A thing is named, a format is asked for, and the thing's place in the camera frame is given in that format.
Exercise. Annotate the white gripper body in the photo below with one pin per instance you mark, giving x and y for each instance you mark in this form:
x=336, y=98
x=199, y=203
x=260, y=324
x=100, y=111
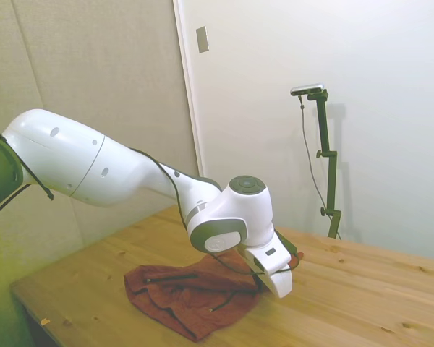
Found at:
x=275, y=269

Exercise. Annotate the maroon red shorts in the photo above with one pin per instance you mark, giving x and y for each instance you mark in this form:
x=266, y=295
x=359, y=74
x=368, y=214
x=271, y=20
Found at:
x=188, y=292

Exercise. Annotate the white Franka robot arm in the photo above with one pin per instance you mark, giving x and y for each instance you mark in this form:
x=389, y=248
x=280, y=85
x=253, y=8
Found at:
x=76, y=162

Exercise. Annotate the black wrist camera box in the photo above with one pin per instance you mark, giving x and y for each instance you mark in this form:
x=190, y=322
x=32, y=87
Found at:
x=288, y=246

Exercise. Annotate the dark camera stand pole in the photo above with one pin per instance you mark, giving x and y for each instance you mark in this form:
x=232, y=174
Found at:
x=327, y=144

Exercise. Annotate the silver camera on stand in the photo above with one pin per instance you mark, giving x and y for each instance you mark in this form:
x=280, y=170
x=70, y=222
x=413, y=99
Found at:
x=308, y=89

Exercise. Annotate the white door frame strip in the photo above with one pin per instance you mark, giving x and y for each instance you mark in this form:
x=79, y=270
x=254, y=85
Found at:
x=188, y=79

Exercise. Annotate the grey wall switch plate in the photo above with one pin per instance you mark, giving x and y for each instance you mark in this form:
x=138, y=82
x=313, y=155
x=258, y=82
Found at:
x=202, y=39

